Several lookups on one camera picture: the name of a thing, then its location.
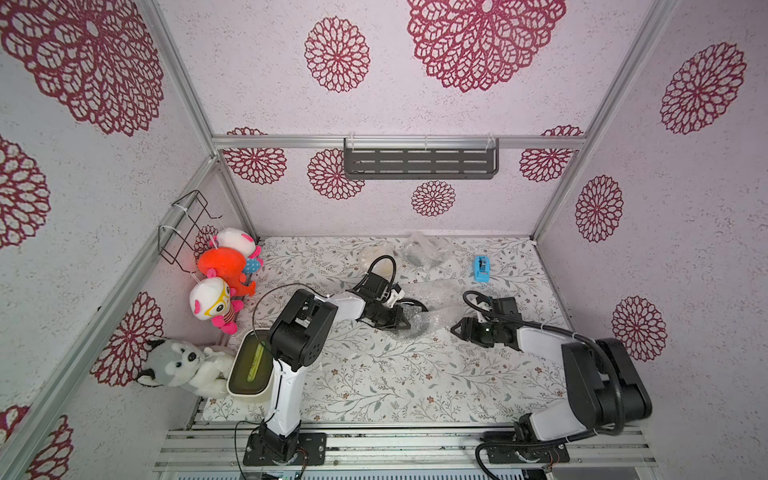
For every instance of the black wire wall basket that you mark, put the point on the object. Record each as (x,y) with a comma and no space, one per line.
(182,243)

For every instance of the grey husky plush toy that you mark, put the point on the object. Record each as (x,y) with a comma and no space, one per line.
(173,363)

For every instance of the black plate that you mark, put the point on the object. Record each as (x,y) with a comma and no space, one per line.
(416,314)

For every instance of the red orange plush toy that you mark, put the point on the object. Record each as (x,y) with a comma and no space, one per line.
(229,265)

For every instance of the blue tape dispenser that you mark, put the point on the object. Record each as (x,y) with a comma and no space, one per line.
(481,269)

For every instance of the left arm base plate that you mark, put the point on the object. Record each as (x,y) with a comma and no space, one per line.
(267,448)

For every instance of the white pink plush toy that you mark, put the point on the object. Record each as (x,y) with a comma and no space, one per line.
(244,244)

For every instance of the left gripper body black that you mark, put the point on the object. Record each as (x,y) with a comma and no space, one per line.
(385,317)

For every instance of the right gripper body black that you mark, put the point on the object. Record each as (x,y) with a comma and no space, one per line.
(466,330)

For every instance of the floral table mat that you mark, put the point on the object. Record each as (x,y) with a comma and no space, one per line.
(368,376)

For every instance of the grey metal wall shelf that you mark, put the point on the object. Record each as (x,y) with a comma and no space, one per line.
(425,163)

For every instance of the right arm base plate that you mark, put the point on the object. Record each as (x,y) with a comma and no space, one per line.
(505,448)

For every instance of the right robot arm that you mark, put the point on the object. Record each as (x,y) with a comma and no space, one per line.
(604,391)

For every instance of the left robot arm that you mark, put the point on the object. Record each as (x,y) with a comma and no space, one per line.
(298,335)

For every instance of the white plush doll yellow glasses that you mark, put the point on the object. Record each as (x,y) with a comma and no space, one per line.
(211,300)

